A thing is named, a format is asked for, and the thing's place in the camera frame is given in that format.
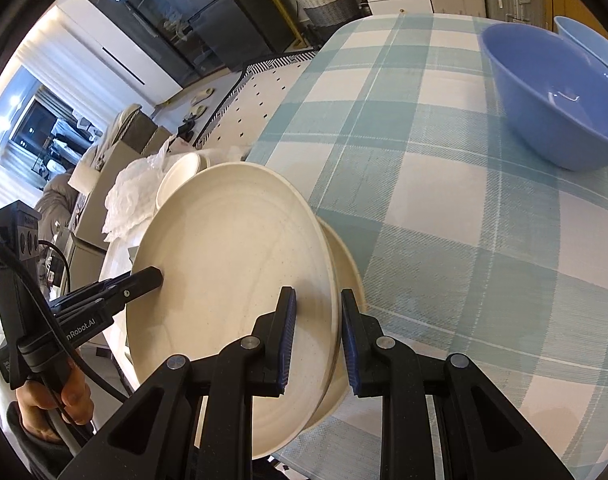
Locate white bubble wrap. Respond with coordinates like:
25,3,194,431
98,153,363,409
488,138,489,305
102,142,172,242

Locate white wardrobe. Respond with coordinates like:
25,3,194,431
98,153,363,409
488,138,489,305
54,5,197,111

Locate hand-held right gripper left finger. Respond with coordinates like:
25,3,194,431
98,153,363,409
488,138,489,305
58,286,298,480

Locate person's left forearm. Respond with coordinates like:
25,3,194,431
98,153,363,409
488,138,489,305
0,405,100,480

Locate brown cardboard boxes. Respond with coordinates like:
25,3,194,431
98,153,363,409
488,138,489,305
71,110,172,196

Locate white curtain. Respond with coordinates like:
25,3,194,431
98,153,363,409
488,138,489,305
0,25,157,133

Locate blue bowl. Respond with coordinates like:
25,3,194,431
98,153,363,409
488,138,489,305
480,22,608,171
554,15,608,83

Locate glass window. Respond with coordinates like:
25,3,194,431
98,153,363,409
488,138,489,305
0,67,110,183

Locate dark grey refrigerator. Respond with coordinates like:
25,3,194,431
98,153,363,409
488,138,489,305
186,0,305,78

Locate white dotted rug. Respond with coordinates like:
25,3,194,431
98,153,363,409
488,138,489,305
194,50,317,151

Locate grey cloth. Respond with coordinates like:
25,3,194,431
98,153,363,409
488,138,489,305
34,174,87,228

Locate cream sofa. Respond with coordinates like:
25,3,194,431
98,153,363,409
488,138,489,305
109,104,145,128

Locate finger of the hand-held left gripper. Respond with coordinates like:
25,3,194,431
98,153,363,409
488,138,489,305
48,266,165,317

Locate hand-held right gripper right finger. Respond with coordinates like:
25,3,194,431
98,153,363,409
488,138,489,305
340,287,576,480

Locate person's left hand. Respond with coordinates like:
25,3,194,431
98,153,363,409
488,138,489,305
14,357,95,441

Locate woven laundry basket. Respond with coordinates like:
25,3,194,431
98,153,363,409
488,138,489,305
290,0,361,28

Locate tall glass door cabinet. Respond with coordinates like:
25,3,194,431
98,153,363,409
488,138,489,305
71,0,235,88

